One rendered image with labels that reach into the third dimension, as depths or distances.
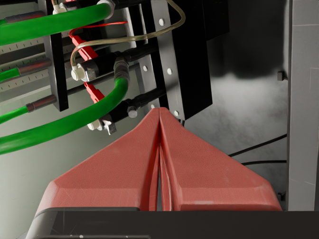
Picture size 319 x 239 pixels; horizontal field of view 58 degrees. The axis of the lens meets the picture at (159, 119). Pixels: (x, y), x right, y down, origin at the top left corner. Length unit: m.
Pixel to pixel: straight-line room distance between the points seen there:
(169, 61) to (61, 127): 0.28
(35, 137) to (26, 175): 0.51
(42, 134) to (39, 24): 0.08
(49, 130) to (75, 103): 0.50
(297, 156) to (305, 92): 0.10
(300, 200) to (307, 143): 0.10
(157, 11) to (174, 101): 0.15
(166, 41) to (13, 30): 0.29
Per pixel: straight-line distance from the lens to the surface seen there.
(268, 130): 0.61
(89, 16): 0.26
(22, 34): 0.24
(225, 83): 0.62
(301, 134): 0.43
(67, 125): 0.25
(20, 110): 0.61
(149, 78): 0.54
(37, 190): 0.78
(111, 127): 0.42
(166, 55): 0.49
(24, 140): 0.25
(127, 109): 0.46
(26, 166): 0.74
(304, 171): 0.46
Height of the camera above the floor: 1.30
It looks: 34 degrees down
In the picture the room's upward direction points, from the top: 119 degrees counter-clockwise
